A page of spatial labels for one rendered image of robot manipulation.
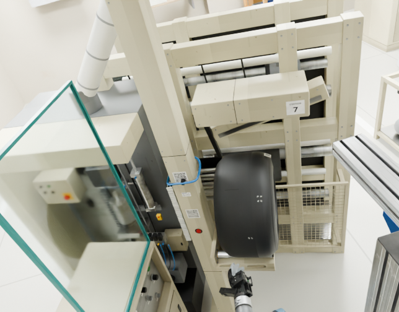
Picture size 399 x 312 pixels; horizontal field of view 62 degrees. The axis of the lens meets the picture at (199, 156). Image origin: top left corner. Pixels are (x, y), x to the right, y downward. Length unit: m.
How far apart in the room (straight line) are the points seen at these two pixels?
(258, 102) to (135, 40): 0.70
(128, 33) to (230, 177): 0.85
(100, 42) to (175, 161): 0.69
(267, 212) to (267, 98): 0.57
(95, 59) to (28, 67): 6.00
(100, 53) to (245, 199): 1.03
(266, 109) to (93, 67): 0.92
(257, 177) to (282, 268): 1.54
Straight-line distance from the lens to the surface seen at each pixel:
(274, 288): 3.02
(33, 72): 7.83
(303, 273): 3.09
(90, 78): 1.91
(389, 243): 0.76
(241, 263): 2.13
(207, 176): 2.27
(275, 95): 1.74
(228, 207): 1.69
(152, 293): 1.97
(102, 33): 1.77
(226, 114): 1.79
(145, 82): 1.47
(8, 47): 7.76
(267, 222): 1.70
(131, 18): 1.38
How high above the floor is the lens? 2.63
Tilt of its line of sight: 37 degrees down
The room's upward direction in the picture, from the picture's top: 15 degrees counter-clockwise
